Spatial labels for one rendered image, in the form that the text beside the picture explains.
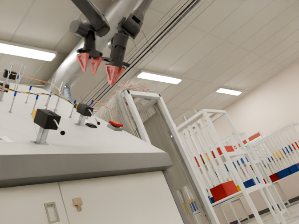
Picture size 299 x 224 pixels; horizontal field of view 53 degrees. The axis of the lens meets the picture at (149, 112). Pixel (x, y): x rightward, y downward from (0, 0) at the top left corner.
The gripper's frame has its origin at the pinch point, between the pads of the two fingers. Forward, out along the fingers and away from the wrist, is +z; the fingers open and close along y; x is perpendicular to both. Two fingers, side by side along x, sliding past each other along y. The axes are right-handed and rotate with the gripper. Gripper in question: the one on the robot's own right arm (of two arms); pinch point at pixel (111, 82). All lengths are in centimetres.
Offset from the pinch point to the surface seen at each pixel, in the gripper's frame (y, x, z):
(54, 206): 32, 25, 38
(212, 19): -338, -184, -160
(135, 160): -4.0, 18.1, 27.3
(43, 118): 33.7, 13.7, 16.4
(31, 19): -79, -260, -68
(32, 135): 30.9, 4.2, 23.2
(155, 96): -81, -46, -3
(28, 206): 40, 26, 37
